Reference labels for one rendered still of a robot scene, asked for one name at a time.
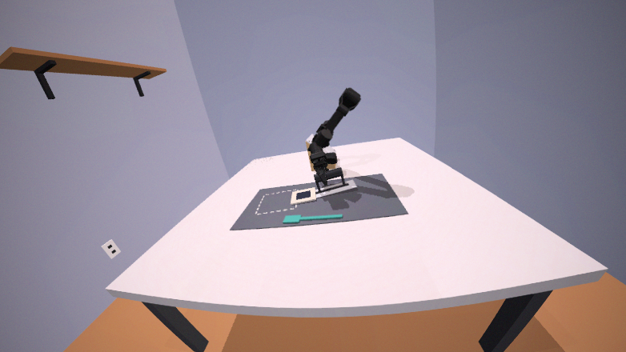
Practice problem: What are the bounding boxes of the cream square tile with dark blue center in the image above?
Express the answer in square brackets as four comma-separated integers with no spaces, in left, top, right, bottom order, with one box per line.
[291,187,316,205]

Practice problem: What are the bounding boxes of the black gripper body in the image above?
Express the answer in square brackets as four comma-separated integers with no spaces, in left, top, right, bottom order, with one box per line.
[310,150,327,165]

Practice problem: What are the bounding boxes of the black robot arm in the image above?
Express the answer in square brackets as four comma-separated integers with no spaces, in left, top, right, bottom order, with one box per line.
[307,87,361,164]

